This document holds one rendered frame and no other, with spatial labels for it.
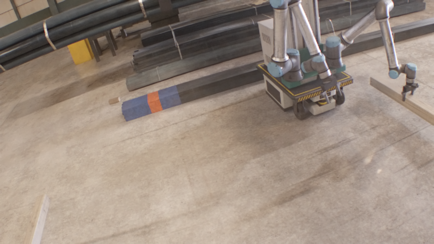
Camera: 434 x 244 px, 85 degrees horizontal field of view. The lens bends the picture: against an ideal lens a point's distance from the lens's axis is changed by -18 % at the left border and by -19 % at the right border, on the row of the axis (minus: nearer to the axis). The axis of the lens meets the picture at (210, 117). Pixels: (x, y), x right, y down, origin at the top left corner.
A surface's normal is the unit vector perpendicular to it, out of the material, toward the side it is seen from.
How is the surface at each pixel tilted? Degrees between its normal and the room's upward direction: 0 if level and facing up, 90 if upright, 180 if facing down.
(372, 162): 0
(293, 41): 90
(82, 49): 90
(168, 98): 90
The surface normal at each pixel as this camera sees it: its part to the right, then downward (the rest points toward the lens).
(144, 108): 0.22, 0.49
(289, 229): -0.22, -0.82
